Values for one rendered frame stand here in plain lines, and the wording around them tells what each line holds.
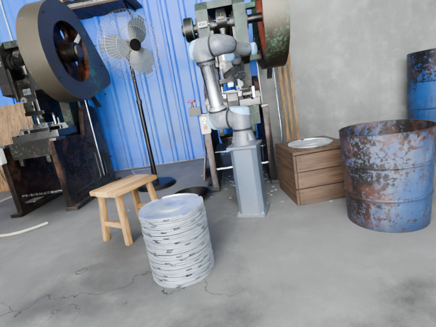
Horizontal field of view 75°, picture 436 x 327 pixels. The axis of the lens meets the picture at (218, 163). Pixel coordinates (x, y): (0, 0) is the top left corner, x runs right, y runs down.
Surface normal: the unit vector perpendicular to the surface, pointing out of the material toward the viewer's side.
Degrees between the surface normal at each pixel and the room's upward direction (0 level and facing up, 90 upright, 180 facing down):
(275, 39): 124
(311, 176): 90
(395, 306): 0
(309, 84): 90
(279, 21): 109
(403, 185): 92
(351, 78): 90
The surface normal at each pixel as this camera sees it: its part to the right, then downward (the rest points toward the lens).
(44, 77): 0.01, 0.70
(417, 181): 0.20, 0.22
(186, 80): -0.05, 0.23
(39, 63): -0.04, 0.50
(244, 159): -0.32, 0.26
